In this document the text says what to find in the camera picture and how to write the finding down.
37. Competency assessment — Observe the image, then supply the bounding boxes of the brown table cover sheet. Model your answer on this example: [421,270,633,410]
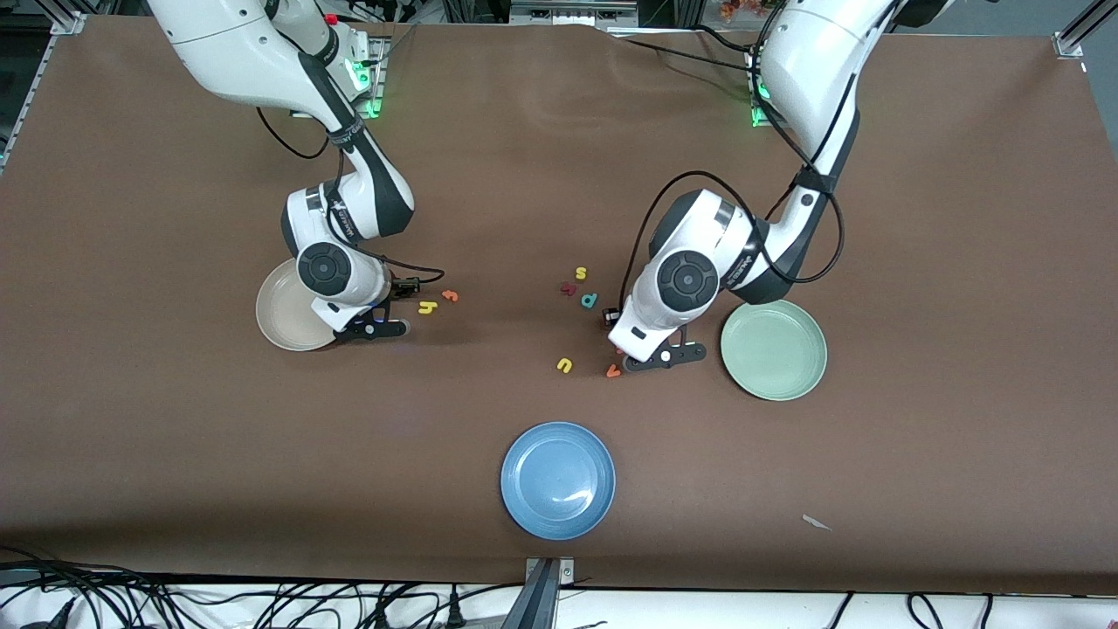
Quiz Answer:
[0,13,1118,597]

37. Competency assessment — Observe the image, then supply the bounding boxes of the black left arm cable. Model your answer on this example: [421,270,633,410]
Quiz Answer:
[620,170,846,307]

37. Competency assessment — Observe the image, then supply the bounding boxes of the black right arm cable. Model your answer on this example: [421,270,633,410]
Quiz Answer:
[256,105,446,285]

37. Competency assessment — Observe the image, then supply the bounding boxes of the beige brown plate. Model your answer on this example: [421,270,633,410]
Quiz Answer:
[255,259,342,352]

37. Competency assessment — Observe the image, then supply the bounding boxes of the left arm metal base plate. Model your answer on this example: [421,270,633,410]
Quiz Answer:
[745,44,787,128]

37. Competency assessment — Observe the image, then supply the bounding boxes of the grey equipment box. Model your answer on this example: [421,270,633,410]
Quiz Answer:
[509,0,638,27]

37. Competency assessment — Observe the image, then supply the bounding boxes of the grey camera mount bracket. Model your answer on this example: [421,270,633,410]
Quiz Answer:
[524,556,576,629]

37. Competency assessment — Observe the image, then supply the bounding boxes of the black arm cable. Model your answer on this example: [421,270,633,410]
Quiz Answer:
[256,105,446,285]
[620,170,846,307]

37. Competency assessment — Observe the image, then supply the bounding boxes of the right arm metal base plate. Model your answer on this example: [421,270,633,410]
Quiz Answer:
[290,37,387,120]

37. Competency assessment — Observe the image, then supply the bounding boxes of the blue plate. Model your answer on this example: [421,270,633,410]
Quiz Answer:
[500,422,617,541]

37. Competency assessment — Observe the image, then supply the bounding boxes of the black floor cable bundle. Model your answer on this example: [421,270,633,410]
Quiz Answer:
[0,546,176,629]

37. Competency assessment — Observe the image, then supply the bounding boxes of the black table power cable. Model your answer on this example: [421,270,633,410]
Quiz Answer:
[690,24,769,55]
[611,37,769,78]

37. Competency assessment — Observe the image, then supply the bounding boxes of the green plate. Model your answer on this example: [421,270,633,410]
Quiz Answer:
[720,298,829,402]

